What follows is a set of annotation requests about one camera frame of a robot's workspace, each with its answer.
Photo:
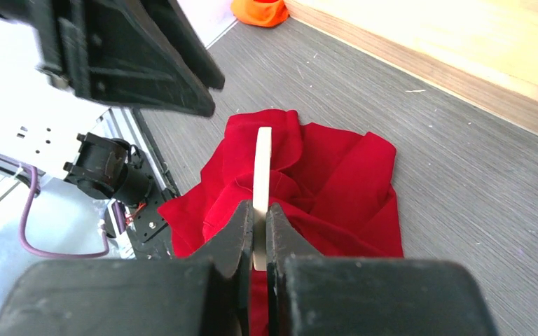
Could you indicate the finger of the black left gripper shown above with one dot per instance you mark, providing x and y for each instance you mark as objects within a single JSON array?
[{"x": 173, "y": 23}]

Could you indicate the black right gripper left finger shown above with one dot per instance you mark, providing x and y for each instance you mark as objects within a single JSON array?
[{"x": 206, "y": 293}]

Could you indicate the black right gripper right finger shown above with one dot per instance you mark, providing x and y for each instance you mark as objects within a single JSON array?
[{"x": 312, "y": 294}]

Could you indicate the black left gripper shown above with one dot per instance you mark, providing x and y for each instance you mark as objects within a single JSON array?
[{"x": 112, "y": 53}]

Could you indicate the dark red cloth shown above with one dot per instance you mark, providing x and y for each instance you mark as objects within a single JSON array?
[{"x": 334, "y": 186}]

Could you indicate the beige wooden hanger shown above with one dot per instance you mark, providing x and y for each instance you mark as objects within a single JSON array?
[{"x": 260, "y": 196}]

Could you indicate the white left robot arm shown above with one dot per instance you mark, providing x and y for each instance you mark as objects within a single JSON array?
[{"x": 51, "y": 128}]

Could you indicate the wooden hanger rack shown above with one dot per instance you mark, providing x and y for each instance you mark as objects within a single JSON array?
[{"x": 484, "y": 52}]

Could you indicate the orange cloth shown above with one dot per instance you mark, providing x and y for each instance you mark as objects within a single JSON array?
[{"x": 260, "y": 13}]

